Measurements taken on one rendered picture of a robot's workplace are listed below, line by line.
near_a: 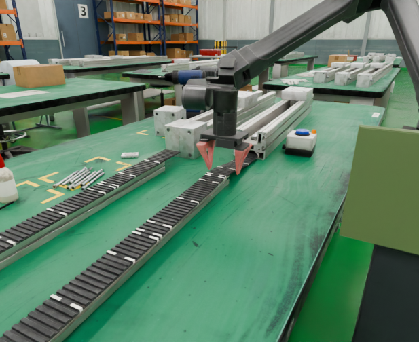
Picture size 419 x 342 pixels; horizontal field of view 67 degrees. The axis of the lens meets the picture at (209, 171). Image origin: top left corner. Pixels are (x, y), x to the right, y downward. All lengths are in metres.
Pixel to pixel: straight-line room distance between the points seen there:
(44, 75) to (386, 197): 2.62
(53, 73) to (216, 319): 2.64
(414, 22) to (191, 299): 0.73
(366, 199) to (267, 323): 0.28
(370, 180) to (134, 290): 0.41
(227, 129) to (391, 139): 0.35
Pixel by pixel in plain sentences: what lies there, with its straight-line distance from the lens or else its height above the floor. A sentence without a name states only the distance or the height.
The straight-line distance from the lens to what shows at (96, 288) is 0.46.
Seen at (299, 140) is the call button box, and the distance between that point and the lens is 1.01.
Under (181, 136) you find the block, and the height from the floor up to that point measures 0.85.
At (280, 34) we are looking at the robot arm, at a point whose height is 1.12.
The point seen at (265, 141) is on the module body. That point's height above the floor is 0.84.
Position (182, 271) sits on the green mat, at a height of 0.78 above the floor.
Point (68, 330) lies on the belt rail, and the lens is 0.46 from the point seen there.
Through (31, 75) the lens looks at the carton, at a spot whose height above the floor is 0.87.
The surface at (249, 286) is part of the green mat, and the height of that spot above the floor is 0.78.
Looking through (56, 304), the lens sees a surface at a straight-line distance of 0.46.
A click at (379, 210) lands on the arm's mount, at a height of 0.85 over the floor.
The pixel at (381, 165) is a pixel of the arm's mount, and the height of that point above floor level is 0.92.
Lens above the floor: 1.11
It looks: 22 degrees down
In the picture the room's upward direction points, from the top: straight up
